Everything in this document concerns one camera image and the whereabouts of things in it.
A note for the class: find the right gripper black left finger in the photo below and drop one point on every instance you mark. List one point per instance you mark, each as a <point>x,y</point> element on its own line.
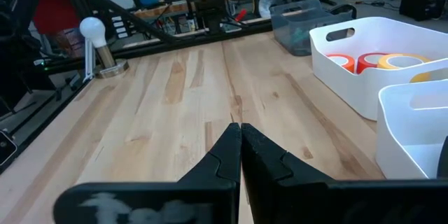
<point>217,168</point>

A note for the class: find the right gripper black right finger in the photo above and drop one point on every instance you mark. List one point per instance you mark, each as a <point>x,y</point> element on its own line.
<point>266,168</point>

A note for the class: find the orange tape roll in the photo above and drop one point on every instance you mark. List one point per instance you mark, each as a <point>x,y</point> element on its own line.
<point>348,63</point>

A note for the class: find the red tape roll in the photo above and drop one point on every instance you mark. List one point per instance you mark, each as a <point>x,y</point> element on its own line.
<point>365,63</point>

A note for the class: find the yellow tape roll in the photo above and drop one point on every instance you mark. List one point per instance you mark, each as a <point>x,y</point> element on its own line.
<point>385,62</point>

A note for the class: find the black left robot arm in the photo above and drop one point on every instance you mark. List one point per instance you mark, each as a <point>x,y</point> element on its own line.
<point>210,10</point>

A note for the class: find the white plastic bin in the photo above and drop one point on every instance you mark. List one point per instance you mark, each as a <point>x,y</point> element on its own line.
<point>336,87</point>
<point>399,140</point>

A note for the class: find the dark translucent plastic bin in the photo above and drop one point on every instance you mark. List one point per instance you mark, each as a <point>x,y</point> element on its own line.
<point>297,19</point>

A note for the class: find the silver round dish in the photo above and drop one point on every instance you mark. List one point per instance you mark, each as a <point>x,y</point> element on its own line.
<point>267,1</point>

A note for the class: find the white light bulb on base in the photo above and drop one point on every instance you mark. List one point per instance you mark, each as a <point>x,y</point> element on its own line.
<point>91,28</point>

